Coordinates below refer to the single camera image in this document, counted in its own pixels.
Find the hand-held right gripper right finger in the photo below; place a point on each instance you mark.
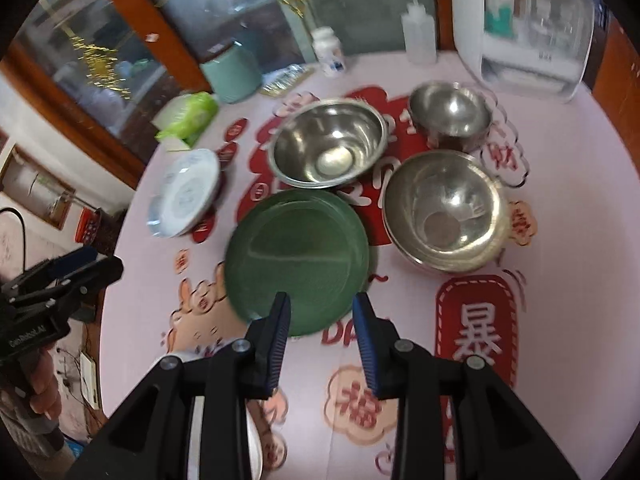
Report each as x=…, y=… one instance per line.
x=367, y=345

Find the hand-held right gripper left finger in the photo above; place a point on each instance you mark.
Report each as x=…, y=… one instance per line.
x=277, y=345

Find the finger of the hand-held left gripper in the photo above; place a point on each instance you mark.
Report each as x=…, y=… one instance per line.
x=75, y=259
x=97, y=272

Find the green plate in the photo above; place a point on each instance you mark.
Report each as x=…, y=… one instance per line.
x=300, y=260

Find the plain white plate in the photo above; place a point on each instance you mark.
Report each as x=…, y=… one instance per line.
x=253, y=442

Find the blue patterned white plate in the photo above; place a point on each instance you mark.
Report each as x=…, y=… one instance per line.
x=185, y=192

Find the deep steel bowl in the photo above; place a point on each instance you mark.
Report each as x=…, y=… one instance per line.
x=442, y=212

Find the wide-rimmed steel bowl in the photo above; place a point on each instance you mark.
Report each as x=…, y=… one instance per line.
x=327, y=145

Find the small steel bowl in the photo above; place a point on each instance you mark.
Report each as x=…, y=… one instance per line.
x=450, y=110

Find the person's left forearm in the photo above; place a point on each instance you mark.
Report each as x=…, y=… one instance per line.
x=22, y=427

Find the person's left hand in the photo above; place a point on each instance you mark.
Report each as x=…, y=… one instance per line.
x=45, y=385

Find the red basket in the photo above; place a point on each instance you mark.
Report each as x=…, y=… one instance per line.
x=87, y=227

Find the white power strip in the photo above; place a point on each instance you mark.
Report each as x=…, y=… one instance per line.
x=90, y=380

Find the green tissue pack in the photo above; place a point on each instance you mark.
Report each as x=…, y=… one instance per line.
x=192, y=115

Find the mint green canister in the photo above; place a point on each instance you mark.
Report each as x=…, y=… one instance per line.
x=232, y=72

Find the printed pink tablecloth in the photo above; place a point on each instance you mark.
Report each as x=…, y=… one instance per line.
x=560, y=195

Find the silver foil packet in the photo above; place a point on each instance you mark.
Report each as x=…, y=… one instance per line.
x=286, y=81

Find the wooden glass-door cabinet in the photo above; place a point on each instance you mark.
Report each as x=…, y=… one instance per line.
x=165, y=5

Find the white pill bottle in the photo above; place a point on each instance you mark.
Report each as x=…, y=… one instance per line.
x=327, y=52

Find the clear squeeze bottle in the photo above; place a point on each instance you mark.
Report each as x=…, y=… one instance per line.
x=419, y=32

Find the white countertop appliance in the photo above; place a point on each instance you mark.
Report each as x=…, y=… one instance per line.
x=530, y=30

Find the brown wooden cabinet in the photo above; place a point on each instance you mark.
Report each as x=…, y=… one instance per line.
x=616, y=85

